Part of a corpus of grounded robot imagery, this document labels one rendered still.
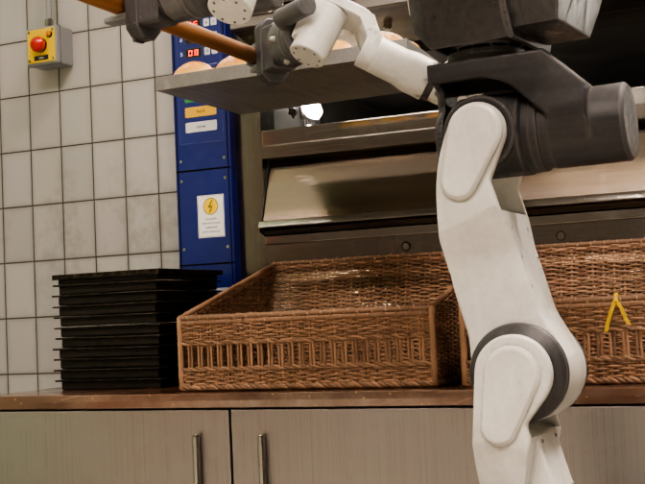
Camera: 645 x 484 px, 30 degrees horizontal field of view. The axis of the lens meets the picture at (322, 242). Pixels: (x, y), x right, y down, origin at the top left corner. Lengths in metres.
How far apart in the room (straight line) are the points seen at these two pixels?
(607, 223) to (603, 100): 0.95
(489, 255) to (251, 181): 1.30
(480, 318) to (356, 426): 0.56
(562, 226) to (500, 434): 1.04
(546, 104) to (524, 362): 0.37
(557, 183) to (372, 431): 0.76
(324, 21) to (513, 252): 0.57
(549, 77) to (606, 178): 0.94
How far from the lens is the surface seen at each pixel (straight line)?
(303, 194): 2.90
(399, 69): 2.07
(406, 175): 2.81
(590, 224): 2.67
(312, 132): 2.91
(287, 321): 2.36
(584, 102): 1.73
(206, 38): 2.11
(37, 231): 3.32
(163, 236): 3.09
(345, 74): 2.41
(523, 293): 1.75
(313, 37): 2.06
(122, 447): 2.52
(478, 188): 1.74
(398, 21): 2.80
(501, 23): 1.75
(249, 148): 2.98
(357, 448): 2.26
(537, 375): 1.69
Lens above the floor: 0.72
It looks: 3 degrees up
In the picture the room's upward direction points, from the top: 3 degrees counter-clockwise
